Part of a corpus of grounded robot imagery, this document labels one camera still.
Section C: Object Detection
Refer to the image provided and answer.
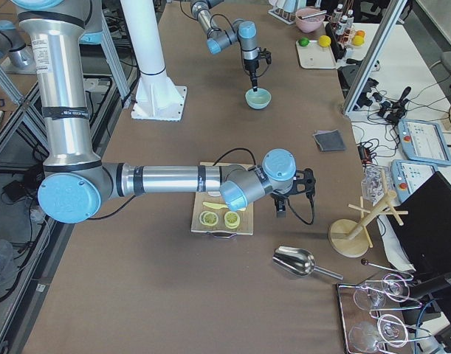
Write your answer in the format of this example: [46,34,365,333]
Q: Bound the bottle caddy with bottles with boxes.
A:
[325,4,354,60]

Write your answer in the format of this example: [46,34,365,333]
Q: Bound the clear plastic bag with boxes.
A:
[361,165,390,203]

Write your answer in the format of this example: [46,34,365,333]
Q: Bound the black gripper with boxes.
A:
[270,168,316,207]
[241,47,272,92]

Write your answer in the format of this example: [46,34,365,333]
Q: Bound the pink ribbed ice bowl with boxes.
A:
[295,8,325,33]

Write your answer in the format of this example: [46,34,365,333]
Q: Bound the grey folded cloth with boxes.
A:
[313,130,346,152]

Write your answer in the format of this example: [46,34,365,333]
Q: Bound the black glass rack tray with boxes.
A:
[337,284,431,353]

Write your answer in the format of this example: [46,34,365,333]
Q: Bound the teach pendant lower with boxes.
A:
[390,159,438,202]

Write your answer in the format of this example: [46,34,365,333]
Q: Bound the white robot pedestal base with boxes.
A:
[121,0,187,122]

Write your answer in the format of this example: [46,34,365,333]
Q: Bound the upper lemon slice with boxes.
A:
[224,211,241,229]

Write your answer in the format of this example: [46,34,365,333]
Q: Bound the wooden mug tree stand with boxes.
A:
[328,170,408,257]

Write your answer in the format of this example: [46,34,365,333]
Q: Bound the mint green bowl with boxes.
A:
[245,88,272,110]

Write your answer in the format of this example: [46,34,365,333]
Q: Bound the steel ice scoop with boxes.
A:
[272,246,344,280]

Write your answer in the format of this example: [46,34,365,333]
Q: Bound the upper wine glass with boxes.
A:
[353,273,410,310]

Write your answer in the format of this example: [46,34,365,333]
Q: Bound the bamboo cutting board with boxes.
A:
[190,161,255,237]

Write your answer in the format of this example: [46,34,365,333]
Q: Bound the yellow plastic knife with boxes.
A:
[202,201,228,209]

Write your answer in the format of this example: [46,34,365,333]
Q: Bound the teach pendant upper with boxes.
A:
[397,119,451,166]

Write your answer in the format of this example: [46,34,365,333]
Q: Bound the lower wine glass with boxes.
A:
[348,314,409,353]

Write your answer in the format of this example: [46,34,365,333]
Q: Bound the black monitor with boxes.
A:
[390,172,451,273]

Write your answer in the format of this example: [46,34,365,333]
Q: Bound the lemon slice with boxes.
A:
[224,211,241,229]
[199,210,219,227]

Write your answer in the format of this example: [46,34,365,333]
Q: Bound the green lime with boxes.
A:
[298,38,309,47]

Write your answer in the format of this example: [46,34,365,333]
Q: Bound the light blue upturned cup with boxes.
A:
[282,0,297,13]

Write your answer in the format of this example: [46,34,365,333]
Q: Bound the cream rabbit tray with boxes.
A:
[295,40,336,69]

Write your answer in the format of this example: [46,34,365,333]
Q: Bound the teach pendant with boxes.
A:
[390,159,438,202]
[397,119,451,166]

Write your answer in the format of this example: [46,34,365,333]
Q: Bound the wine glass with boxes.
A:
[348,314,409,353]
[353,273,410,310]

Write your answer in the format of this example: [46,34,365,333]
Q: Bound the lower lemon slice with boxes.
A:
[199,210,219,227]

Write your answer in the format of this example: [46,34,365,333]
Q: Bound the aluminium frame post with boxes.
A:
[342,0,406,115]

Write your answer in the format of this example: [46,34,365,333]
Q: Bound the white ceramic spoon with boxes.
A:
[207,191,221,197]

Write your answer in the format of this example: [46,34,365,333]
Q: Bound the yellow lemon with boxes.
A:
[317,35,331,48]

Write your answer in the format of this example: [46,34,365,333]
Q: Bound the white wire cup rack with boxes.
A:
[268,7,296,25]

